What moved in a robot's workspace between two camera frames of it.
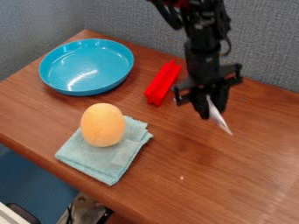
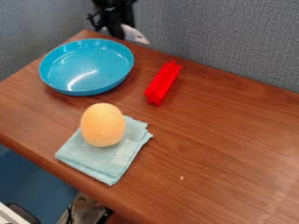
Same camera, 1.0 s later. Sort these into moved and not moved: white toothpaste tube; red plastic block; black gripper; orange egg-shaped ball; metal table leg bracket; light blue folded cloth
Moved: black gripper; white toothpaste tube
Not moved: light blue folded cloth; orange egg-shaped ball; metal table leg bracket; red plastic block
